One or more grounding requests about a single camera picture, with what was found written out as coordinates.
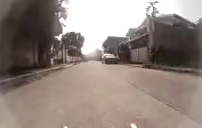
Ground car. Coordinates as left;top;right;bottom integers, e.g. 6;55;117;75
101;53;119;65

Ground dark building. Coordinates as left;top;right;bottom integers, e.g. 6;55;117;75
101;35;129;56

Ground grey concrete road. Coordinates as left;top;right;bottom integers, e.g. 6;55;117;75
0;60;202;128

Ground building with pale gate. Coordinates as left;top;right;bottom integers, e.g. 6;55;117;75
124;13;202;70

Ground concrete kerb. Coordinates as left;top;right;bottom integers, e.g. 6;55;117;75
121;62;202;77
0;62;79;92

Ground tall thin tree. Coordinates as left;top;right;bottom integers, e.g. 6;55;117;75
145;0;160;19

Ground large dark trees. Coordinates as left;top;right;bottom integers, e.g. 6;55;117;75
0;0;70;78

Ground pale wall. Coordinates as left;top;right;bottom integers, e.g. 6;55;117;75
51;49;83;65

